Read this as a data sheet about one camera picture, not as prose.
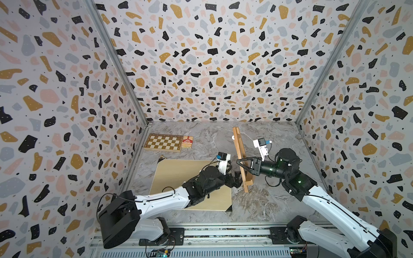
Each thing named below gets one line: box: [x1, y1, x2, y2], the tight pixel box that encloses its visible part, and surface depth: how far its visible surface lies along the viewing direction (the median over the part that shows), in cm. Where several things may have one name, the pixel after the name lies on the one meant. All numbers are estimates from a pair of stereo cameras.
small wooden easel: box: [232, 126, 253, 193], surface depth 67 cm
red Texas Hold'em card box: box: [181, 135, 195, 149], surface depth 111 cm
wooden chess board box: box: [143, 133, 184, 153], surface depth 108 cm
